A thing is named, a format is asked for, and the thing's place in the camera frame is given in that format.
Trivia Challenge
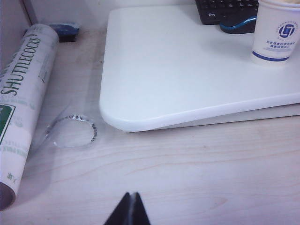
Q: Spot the black blue computer mouse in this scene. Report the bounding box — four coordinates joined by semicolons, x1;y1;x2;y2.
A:
219;15;259;34

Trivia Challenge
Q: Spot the black computer keyboard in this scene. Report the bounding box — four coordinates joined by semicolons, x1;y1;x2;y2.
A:
195;0;260;25

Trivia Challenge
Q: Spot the white paper cup blue logo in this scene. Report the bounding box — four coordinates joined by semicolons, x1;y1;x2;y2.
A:
251;0;300;67

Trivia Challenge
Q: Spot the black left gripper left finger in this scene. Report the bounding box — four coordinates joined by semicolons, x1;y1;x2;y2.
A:
104;192;132;225

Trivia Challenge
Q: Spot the small blue black box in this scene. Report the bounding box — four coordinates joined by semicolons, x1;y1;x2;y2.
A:
49;21;81;43

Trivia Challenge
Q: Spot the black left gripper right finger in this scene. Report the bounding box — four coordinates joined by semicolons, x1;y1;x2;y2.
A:
132;192;152;225

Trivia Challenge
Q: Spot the white green shuttlecock tube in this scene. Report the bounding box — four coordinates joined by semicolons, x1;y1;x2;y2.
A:
0;23;60;204

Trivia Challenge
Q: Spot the clear plastic tube lid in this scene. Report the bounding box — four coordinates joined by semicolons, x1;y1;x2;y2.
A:
45;113;99;149

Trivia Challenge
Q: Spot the white rounded board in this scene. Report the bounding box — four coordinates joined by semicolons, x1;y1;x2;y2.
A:
98;3;300;134

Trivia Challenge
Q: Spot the gray partition post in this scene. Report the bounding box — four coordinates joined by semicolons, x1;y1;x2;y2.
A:
22;0;38;27

